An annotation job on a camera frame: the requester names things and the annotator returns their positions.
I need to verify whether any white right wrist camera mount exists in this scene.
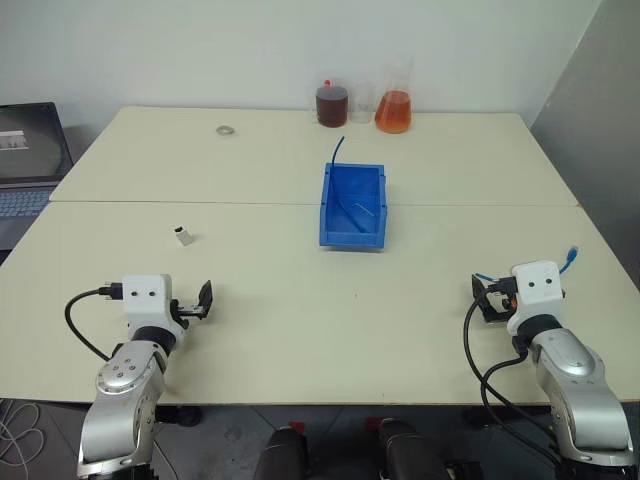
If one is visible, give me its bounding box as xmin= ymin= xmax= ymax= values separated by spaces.
xmin=505 ymin=259 xmax=568 ymax=336

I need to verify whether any white cable on floor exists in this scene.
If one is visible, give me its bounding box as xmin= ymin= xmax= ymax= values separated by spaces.
xmin=0 ymin=398 xmax=46 ymax=469

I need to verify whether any blue ethernet cable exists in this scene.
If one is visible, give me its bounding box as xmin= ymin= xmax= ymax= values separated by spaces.
xmin=472 ymin=245 xmax=582 ymax=282

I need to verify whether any blue plastic bin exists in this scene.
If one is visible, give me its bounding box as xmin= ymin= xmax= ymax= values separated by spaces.
xmin=318 ymin=161 xmax=389 ymax=252

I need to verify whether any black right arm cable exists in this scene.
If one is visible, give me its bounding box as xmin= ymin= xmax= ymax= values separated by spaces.
xmin=463 ymin=276 xmax=570 ymax=467

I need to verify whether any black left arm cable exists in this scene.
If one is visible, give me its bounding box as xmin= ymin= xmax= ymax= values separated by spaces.
xmin=63 ymin=281 xmax=124 ymax=362

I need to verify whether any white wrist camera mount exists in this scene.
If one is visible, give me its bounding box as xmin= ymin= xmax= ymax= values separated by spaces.
xmin=505 ymin=259 xmax=568 ymax=336
xmin=121 ymin=273 xmax=182 ymax=342

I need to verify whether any beaker with brown liquid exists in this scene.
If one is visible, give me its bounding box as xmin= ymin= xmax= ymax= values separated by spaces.
xmin=314 ymin=78 xmax=350 ymax=129

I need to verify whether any flask with orange liquid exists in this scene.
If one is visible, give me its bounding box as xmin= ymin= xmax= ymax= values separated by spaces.
xmin=374 ymin=54 xmax=416 ymax=135

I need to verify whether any dark rounded shape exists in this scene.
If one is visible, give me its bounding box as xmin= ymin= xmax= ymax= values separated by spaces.
xmin=375 ymin=417 xmax=437 ymax=480
xmin=252 ymin=424 xmax=310 ymax=480

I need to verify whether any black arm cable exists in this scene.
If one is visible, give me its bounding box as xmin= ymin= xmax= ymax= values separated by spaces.
xmin=463 ymin=276 xmax=570 ymax=467
xmin=63 ymin=281 xmax=124 ymax=362

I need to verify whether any empty clear glass beaker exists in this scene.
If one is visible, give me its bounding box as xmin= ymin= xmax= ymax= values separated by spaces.
xmin=349 ymin=81 xmax=376 ymax=125

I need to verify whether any grey laptop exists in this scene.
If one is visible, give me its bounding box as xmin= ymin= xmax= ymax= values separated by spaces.
xmin=0 ymin=102 xmax=75 ymax=251

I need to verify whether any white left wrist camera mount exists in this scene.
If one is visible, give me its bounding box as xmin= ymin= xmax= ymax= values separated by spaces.
xmin=121 ymin=273 xmax=182 ymax=342

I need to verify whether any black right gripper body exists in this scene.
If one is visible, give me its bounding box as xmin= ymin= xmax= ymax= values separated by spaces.
xmin=485 ymin=276 xmax=518 ymax=321

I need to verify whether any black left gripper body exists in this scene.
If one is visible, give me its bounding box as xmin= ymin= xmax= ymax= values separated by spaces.
xmin=169 ymin=298 xmax=205 ymax=329

